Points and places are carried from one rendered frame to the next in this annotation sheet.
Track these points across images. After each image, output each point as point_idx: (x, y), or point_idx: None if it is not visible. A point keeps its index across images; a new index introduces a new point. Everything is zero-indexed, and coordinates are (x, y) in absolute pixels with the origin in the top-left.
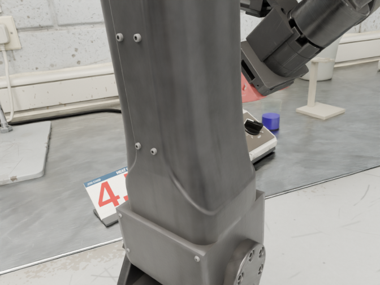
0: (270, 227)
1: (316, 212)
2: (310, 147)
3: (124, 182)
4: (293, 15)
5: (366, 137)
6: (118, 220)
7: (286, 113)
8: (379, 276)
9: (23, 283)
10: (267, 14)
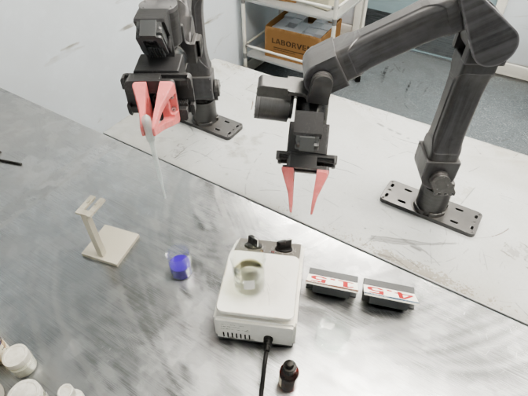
0: (338, 216)
1: (309, 203)
2: (218, 228)
3: (385, 293)
4: (324, 122)
5: (177, 202)
6: (459, 167)
7: (129, 273)
8: (336, 177)
9: (475, 289)
10: (328, 130)
